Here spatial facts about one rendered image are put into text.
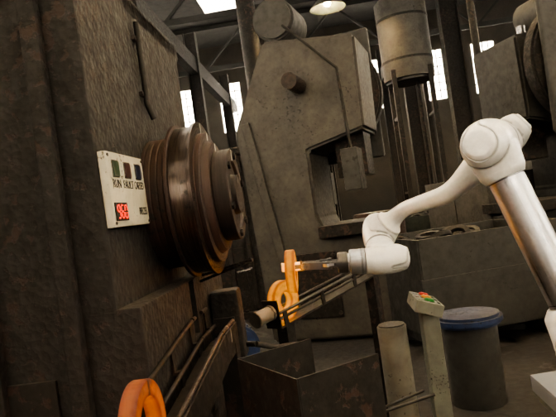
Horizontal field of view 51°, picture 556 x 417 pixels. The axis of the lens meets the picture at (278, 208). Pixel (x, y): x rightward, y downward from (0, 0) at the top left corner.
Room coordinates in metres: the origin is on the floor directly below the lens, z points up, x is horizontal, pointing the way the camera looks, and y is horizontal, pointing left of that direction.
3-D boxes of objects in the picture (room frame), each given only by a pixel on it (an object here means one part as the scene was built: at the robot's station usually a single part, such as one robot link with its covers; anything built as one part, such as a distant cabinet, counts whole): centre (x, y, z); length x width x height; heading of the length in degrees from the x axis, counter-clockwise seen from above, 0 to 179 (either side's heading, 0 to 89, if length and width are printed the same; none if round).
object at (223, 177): (1.79, 0.14, 1.11); 0.28 x 0.06 x 0.28; 175
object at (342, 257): (2.04, -0.17, 0.83); 0.09 x 0.08 x 0.07; 85
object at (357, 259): (2.04, -0.25, 0.83); 0.09 x 0.06 x 0.09; 175
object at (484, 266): (4.12, -1.26, 0.39); 1.03 x 0.83 x 0.77; 100
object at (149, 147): (1.80, 0.32, 1.11); 0.47 x 0.10 x 0.47; 175
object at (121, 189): (1.47, 0.37, 1.15); 0.26 x 0.02 x 0.18; 175
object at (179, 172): (1.79, 0.24, 1.11); 0.47 x 0.06 x 0.47; 175
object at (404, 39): (10.37, -2.67, 2.25); 0.92 x 0.92 x 4.50
